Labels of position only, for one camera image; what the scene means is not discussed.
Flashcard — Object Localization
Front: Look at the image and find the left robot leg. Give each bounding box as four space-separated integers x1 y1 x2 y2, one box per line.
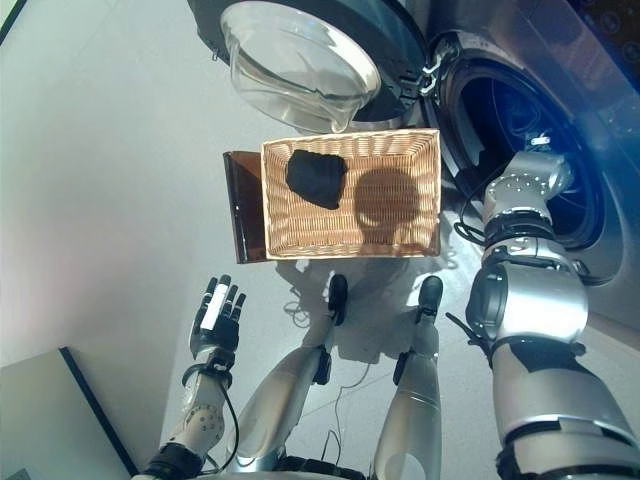
224 274 349 474

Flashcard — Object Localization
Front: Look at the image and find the white floor cable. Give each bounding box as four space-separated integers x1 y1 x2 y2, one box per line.
283 292 322 327

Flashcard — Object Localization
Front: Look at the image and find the silver front-load washing machine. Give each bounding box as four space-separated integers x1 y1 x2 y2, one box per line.
404 0 640 346

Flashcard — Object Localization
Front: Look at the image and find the robot leg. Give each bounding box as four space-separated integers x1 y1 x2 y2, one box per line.
372 275 445 480
224 274 349 474

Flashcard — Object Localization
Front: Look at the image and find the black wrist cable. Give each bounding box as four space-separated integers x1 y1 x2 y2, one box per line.
207 384 242 474
451 184 490 247

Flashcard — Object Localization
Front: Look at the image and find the brown translucent basket lid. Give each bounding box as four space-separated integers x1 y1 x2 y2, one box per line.
222 151 269 265

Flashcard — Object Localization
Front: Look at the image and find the black garment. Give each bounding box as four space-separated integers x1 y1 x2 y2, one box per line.
284 148 348 212

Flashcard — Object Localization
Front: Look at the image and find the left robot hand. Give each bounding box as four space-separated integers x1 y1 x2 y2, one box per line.
188 273 248 361

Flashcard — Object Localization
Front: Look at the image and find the wicker laundry basket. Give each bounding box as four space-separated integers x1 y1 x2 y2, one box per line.
260 128 442 260

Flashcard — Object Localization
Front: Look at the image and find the right robot leg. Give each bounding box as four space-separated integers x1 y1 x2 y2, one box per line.
372 275 445 480

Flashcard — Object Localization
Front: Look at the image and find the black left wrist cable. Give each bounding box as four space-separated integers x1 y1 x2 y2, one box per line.
207 384 242 474

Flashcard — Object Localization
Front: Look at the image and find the silver robot torso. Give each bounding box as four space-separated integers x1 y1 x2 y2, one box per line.
199 452 381 480

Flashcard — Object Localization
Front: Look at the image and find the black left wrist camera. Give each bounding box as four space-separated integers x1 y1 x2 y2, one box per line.
208 349 236 372

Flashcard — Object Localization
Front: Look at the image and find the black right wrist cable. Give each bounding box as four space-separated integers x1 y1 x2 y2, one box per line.
451 184 490 247

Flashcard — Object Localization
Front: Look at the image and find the black baseboard strip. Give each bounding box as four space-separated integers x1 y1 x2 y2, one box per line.
0 0 29 45
58 346 140 477

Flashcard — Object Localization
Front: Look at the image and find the round glass washer door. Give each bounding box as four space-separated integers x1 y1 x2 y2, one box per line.
187 0 436 134

